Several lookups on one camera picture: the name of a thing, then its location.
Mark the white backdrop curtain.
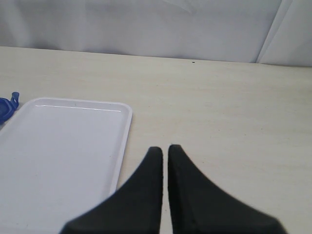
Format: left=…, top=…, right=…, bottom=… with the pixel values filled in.
left=0, top=0, right=312, bottom=66

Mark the blue plastic container lid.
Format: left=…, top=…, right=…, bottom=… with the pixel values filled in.
left=0, top=92, right=20, bottom=125

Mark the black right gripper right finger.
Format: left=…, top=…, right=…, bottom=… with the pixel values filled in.
left=168, top=145, right=286, bottom=234

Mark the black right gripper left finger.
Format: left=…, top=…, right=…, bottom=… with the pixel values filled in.
left=61, top=147, right=163, bottom=234

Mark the white rectangular plastic tray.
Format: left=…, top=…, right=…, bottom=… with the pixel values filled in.
left=0, top=98, right=133, bottom=234

